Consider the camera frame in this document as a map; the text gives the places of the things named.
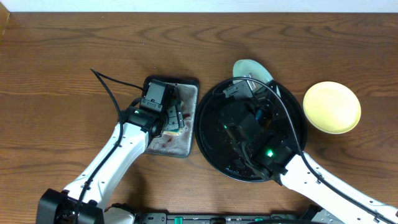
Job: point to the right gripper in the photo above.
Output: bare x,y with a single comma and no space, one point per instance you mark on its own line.
268,104

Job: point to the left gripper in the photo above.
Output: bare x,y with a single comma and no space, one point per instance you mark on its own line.
177,117

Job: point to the green yellow sponge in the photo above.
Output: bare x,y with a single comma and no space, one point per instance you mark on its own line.
173,132

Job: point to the light blue streaked plate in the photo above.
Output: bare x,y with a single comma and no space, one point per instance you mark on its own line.
251,69

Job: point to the yellow plate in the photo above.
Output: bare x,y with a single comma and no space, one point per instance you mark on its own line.
332,107

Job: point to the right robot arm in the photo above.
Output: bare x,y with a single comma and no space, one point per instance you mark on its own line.
291,167

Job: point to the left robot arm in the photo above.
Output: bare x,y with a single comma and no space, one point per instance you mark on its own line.
85,199

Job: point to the black round serving tray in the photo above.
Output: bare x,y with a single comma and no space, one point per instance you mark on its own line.
220,155

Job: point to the black rectangular soapy tray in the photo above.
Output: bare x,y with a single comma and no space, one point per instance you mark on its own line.
177,143

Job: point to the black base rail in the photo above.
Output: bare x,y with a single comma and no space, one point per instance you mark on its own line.
163,218

